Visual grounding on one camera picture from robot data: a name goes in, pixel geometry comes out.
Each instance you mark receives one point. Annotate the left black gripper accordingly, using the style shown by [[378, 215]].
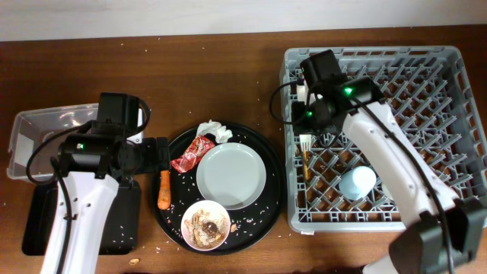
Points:
[[152, 162]]

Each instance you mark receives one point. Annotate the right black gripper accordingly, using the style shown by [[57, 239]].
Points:
[[299, 124]]

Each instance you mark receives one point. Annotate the white plastic fork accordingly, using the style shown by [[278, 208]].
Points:
[[305, 141]]

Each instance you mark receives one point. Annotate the red snack wrapper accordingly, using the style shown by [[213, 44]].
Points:
[[193, 154]]

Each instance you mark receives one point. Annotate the wooden chopstick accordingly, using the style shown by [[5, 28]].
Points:
[[305, 167]]

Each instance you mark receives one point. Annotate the orange carrot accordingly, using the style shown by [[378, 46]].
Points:
[[164, 195]]

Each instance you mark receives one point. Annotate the white napkin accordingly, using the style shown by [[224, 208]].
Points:
[[221, 133]]

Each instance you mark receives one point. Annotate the light blue cup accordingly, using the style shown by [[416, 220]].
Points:
[[357, 183]]

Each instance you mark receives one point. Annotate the grey round plate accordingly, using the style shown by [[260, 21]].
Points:
[[231, 174]]

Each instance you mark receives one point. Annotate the white bowl with leftovers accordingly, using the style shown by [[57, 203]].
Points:
[[205, 225]]

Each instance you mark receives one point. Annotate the white paper cup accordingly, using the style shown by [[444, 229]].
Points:
[[386, 192]]

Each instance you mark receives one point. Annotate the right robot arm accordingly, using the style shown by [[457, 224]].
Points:
[[442, 230]]

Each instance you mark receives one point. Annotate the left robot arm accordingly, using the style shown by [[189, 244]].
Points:
[[81, 214]]

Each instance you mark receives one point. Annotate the grey plastic dishwasher rack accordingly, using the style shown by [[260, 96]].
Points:
[[428, 91]]

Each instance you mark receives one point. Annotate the black rectangular tray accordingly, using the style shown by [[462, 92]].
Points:
[[120, 230]]

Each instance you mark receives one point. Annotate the nut shell on table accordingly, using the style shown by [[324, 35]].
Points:
[[134, 261]]

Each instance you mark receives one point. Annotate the round black serving tray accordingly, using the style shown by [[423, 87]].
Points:
[[253, 222]]

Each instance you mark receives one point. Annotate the clear plastic bin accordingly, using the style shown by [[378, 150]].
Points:
[[38, 125]]

